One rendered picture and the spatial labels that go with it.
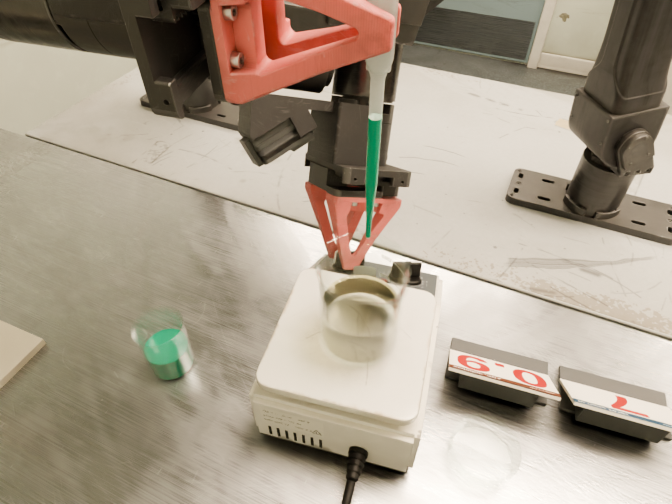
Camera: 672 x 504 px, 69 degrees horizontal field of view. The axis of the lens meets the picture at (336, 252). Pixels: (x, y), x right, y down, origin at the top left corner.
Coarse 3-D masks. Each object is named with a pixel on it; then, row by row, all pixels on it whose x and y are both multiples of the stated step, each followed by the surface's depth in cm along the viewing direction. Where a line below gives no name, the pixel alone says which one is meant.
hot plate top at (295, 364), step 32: (288, 320) 39; (416, 320) 39; (288, 352) 37; (320, 352) 37; (416, 352) 37; (288, 384) 35; (320, 384) 35; (352, 384) 35; (384, 384) 35; (416, 384) 35; (384, 416) 33; (416, 416) 33
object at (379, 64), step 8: (368, 0) 21; (376, 0) 20; (384, 0) 20; (392, 0) 20; (384, 8) 20; (392, 8) 20; (392, 48) 22; (376, 56) 22; (384, 56) 22; (392, 56) 22; (368, 64) 23; (376, 64) 22; (384, 64) 22; (376, 72) 23; (384, 72) 23
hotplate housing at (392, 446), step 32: (256, 384) 37; (256, 416) 38; (288, 416) 36; (320, 416) 35; (352, 416) 35; (320, 448) 39; (352, 448) 37; (384, 448) 36; (416, 448) 35; (352, 480) 36
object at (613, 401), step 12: (576, 384) 44; (576, 396) 40; (588, 396) 41; (600, 396) 41; (612, 396) 42; (612, 408) 39; (624, 408) 40; (636, 408) 40; (648, 408) 41; (660, 408) 42; (660, 420) 38
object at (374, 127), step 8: (368, 120) 25; (368, 128) 25; (376, 128) 25; (368, 136) 26; (376, 136) 25; (368, 144) 26; (376, 144) 26; (368, 152) 26; (376, 152) 26; (368, 160) 26; (376, 160) 26; (368, 168) 27; (376, 168) 27; (368, 176) 27; (376, 176) 27; (368, 184) 28; (376, 184) 28; (368, 192) 28; (368, 200) 29; (368, 208) 29; (368, 216) 30; (368, 224) 30; (368, 232) 31
